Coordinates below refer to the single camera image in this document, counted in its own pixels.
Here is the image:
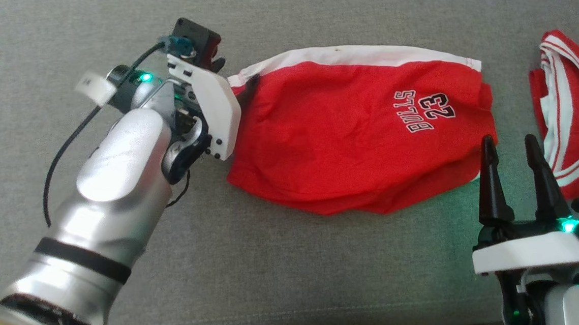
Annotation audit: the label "large grey sofa seat cushion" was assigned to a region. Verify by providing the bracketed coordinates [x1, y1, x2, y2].
[0, 0, 579, 325]

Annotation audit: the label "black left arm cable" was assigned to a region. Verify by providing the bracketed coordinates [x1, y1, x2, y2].
[41, 26, 198, 237]

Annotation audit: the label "white left cable tag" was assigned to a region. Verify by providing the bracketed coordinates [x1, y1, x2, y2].
[73, 68, 119, 108]

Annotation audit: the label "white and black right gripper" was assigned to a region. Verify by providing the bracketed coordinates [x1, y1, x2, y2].
[470, 131, 579, 283]

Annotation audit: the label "red shorts with white stripe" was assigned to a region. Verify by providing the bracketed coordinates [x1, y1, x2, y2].
[218, 34, 504, 228]

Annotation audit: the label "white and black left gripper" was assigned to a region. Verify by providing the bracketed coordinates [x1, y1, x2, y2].
[160, 54, 263, 163]

